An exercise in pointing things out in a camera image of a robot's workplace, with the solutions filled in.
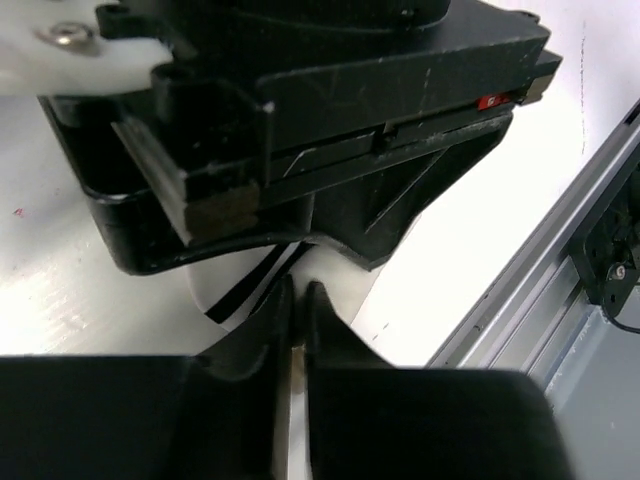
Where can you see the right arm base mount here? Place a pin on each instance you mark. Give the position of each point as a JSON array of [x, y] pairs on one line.
[[605, 248]]

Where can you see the aluminium frame rail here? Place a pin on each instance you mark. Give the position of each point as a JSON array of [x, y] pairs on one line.
[[533, 314]]

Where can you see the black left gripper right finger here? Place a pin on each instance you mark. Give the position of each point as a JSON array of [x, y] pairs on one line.
[[469, 424]]

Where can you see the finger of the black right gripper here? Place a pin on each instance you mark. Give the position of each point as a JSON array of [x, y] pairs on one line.
[[150, 228]]

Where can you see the white sock with black stripes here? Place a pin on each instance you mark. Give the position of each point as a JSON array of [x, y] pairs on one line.
[[236, 420]]

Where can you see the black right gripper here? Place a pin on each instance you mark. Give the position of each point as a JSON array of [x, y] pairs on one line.
[[249, 83]]

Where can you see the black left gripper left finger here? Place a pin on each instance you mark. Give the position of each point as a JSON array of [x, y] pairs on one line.
[[91, 417]]

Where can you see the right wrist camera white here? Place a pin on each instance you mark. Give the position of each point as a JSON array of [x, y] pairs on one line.
[[55, 48]]

